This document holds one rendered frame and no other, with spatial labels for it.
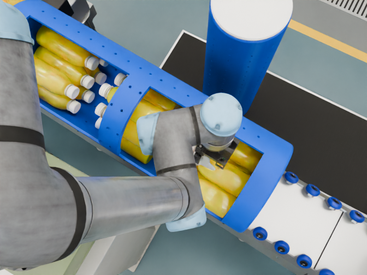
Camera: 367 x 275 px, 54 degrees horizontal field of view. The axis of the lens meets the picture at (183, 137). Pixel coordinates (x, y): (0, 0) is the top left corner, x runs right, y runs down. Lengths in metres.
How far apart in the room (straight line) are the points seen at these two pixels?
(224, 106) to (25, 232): 0.41
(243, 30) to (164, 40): 1.23
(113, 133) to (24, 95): 0.65
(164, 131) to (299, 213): 0.69
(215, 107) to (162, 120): 0.10
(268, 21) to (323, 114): 1.01
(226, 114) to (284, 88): 1.56
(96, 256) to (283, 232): 0.58
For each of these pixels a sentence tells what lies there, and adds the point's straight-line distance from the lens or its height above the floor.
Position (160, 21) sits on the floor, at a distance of 2.51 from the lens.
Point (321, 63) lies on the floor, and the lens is 2.49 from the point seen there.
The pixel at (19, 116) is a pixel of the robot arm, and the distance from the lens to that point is 0.32.
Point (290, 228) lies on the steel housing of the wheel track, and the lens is 1.21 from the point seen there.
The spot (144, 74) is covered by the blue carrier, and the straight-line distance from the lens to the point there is 0.98.
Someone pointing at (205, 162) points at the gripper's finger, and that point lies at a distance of 0.92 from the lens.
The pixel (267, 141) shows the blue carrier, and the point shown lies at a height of 1.21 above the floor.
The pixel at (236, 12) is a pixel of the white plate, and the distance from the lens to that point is 1.29.
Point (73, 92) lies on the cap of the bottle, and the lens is 1.12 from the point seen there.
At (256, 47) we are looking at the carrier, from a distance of 1.29.
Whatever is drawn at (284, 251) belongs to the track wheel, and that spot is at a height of 0.97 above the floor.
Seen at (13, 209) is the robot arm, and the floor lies 1.82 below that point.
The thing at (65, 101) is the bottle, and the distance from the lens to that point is 1.18.
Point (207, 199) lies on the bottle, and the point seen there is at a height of 1.13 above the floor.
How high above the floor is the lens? 2.10
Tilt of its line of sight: 75 degrees down
